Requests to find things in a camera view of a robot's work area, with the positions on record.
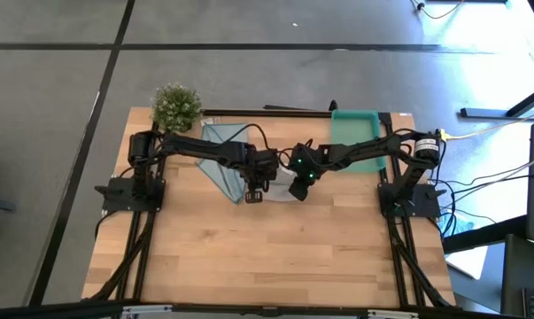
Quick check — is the grey microfiber towel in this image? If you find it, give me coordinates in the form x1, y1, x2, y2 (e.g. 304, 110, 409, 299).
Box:
262, 169, 299, 204

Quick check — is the blue microfiber towel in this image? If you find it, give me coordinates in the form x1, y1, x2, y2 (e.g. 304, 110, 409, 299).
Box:
197, 122, 250, 205

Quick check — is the green plastic basket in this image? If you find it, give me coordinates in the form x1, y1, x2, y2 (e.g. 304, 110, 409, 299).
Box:
330, 109, 388, 174

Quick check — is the thin black bar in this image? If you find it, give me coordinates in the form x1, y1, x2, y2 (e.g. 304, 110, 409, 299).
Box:
263, 104, 330, 112

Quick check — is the potted green plant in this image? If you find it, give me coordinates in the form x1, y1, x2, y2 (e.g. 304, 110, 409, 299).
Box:
150, 82, 205, 133

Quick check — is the black desk leg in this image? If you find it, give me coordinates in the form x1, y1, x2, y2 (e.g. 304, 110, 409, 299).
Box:
460, 82, 534, 120

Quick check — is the white paper sheet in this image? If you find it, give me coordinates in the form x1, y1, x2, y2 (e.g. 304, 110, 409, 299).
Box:
445, 245, 489, 280

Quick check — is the black desk beam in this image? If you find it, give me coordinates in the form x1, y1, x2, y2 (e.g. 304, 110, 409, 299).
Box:
442, 214, 529, 254

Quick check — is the dark desk top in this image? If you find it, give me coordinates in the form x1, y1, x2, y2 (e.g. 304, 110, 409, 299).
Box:
499, 233, 534, 318

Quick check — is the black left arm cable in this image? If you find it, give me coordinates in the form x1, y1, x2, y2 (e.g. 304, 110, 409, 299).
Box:
221, 122, 272, 154

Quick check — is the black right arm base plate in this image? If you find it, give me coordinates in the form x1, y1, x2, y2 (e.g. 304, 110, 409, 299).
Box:
378, 183, 443, 219

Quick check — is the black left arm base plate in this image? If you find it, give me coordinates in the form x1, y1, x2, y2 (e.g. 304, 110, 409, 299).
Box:
93, 175, 166, 213

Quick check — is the silver frame bracket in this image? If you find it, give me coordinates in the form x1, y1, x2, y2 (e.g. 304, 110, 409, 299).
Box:
120, 304, 174, 319
367, 308, 421, 319

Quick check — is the black cable bundle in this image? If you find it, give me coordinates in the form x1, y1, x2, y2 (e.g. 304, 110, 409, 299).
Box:
425, 139, 534, 238

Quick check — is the beige power cable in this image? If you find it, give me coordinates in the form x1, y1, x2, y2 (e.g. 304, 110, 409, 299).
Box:
445, 108, 534, 141

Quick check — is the black floor cable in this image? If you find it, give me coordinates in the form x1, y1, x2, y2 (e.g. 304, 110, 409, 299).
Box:
410, 0, 466, 20

